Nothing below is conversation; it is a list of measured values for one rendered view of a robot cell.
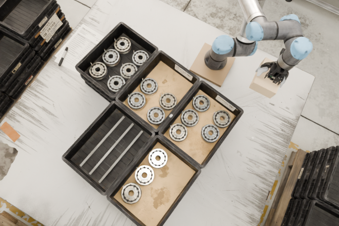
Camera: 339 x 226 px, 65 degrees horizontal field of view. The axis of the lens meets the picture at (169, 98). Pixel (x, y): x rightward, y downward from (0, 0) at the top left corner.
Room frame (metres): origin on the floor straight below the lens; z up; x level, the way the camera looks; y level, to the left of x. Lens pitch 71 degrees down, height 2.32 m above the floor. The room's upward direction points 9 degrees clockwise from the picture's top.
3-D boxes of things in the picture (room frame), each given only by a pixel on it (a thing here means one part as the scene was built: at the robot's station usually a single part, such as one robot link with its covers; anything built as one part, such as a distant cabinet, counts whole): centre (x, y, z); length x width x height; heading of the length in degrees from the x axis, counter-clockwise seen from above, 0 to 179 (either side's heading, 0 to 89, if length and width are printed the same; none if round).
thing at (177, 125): (0.32, -0.08, 0.86); 0.10 x 0.10 x 0.01
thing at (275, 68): (0.59, -0.47, 1.24); 0.09 x 0.08 x 0.12; 160
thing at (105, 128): (0.18, 0.27, 0.87); 0.40 x 0.30 x 0.11; 150
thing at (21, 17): (1.13, 1.19, 0.37); 0.40 x 0.30 x 0.45; 160
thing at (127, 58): (0.67, 0.33, 0.87); 0.40 x 0.30 x 0.11; 150
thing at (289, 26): (0.69, -0.43, 1.39); 0.11 x 0.11 x 0.08; 14
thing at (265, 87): (0.62, -0.48, 1.08); 0.16 x 0.12 x 0.07; 160
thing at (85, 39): (0.81, 0.64, 0.70); 0.33 x 0.23 x 0.01; 160
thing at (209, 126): (0.34, -0.26, 0.86); 0.10 x 0.10 x 0.01
